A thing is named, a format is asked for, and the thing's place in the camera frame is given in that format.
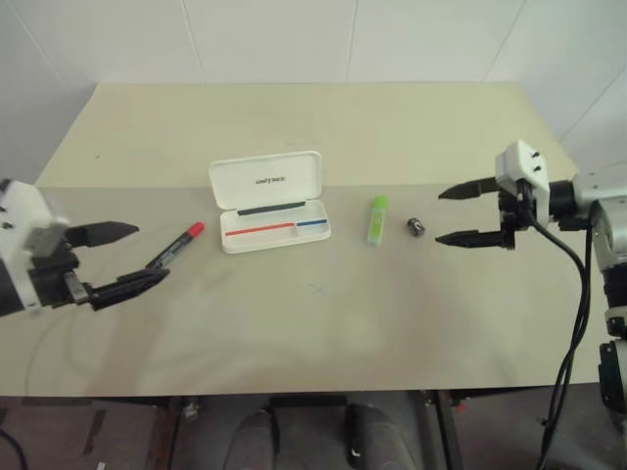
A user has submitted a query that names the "black marker with red cap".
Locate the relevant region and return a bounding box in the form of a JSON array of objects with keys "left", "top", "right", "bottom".
[{"left": 144, "top": 221, "right": 206, "bottom": 271}]

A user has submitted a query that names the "black crossbar under table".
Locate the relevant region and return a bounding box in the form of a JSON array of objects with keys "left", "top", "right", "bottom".
[{"left": 266, "top": 395, "right": 350, "bottom": 411}]

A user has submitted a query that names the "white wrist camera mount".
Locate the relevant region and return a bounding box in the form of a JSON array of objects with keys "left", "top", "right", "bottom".
[
  {"left": 494, "top": 140, "right": 554, "bottom": 225},
  {"left": 0, "top": 178, "right": 71, "bottom": 315}
]

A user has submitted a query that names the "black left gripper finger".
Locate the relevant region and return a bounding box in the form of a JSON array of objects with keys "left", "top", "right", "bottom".
[
  {"left": 67, "top": 220, "right": 140, "bottom": 249},
  {"left": 89, "top": 267, "right": 171, "bottom": 312}
]

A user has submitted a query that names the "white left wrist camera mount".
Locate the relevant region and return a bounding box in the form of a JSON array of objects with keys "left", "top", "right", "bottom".
[{"left": 0, "top": 178, "right": 71, "bottom": 315}]

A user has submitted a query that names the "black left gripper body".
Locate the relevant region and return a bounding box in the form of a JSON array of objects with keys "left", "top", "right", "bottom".
[{"left": 27, "top": 225, "right": 98, "bottom": 310}]

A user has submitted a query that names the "black metal table leg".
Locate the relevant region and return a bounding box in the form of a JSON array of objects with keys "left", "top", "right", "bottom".
[{"left": 434, "top": 390, "right": 465, "bottom": 470}]

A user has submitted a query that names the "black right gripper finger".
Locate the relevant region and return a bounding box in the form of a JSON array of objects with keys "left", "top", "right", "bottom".
[
  {"left": 437, "top": 176, "right": 502, "bottom": 202},
  {"left": 433, "top": 228, "right": 506, "bottom": 250}
]

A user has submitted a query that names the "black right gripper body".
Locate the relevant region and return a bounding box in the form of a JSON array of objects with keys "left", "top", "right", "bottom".
[{"left": 498, "top": 178, "right": 536, "bottom": 253}]

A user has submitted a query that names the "green glue stick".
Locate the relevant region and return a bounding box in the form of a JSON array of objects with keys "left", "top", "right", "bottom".
[{"left": 363, "top": 195, "right": 391, "bottom": 248}]

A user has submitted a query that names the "dark grey rounded shape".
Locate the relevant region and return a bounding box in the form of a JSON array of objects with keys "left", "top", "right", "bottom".
[
  {"left": 228, "top": 408, "right": 276, "bottom": 470},
  {"left": 344, "top": 402, "right": 418, "bottom": 470}
]

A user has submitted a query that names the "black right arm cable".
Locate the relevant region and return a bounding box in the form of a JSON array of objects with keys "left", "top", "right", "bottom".
[{"left": 528, "top": 217, "right": 602, "bottom": 470}]

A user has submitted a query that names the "white plastic pencil case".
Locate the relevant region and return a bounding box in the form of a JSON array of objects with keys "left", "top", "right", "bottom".
[{"left": 208, "top": 150, "right": 332, "bottom": 256}]

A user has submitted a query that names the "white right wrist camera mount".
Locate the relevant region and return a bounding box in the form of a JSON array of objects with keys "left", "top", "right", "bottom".
[{"left": 494, "top": 140, "right": 554, "bottom": 225}]

